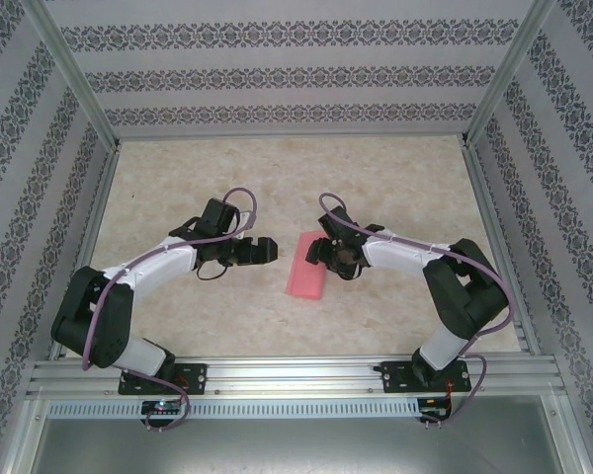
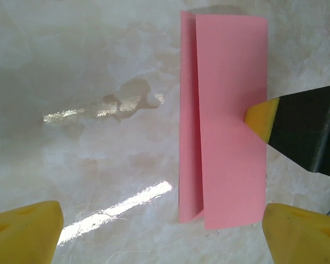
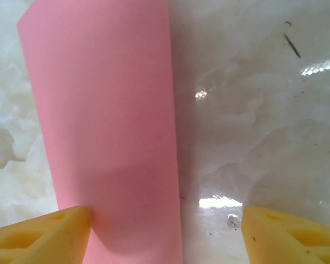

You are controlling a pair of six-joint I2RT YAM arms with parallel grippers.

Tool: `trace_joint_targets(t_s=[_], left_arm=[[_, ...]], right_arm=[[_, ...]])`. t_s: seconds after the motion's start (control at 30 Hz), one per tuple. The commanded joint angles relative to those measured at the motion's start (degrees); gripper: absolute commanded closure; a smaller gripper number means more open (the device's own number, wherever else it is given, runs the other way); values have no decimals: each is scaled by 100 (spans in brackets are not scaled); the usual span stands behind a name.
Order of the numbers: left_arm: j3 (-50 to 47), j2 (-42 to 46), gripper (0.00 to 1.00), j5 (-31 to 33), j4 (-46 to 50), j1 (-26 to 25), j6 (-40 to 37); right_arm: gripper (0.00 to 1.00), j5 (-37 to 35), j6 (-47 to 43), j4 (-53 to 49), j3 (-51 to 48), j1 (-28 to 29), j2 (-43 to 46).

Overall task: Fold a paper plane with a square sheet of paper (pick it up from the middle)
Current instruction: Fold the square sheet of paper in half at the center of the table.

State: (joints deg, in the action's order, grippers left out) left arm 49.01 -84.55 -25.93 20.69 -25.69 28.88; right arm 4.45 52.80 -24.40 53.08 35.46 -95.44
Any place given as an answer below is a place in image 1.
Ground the slotted grey cable duct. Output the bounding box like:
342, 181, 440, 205
46, 398, 424, 419

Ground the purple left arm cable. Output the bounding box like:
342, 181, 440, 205
81, 187, 258, 435

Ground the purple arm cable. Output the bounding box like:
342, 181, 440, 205
81, 187, 258, 435
318, 192, 516, 431

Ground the right controller circuit board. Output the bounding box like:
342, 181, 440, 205
419, 396, 454, 421

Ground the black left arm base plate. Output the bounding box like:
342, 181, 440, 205
118, 363, 209, 396

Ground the grey metal panel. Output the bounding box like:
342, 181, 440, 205
27, 399, 582, 474

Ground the thin black right gripper cable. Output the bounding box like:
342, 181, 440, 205
333, 264, 365, 282

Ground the left controller circuit board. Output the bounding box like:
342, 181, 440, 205
140, 399, 185, 417

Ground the controller circuit board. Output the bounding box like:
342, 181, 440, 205
140, 399, 185, 417
419, 396, 454, 421

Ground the aluminium frame post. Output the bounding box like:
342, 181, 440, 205
462, 0, 559, 152
23, 0, 123, 152

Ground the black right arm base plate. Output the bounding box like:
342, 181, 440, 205
382, 359, 473, 395

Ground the aluminium mounting rail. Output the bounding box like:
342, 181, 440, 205
27, 357, 567, 399

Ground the thin black left gripper cable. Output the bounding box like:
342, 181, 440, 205
195, 260, 231, 282

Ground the pink paper sheet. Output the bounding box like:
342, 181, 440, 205
285, 230, 330, 301

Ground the aluminium side rail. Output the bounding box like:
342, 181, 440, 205
462, 142, 543, 356
46, 145, 123, 360

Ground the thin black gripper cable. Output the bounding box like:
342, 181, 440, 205
333, 264, 365, 282
195, 260, 231, 282

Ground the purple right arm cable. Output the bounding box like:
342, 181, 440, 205
318, 192, 516, 431

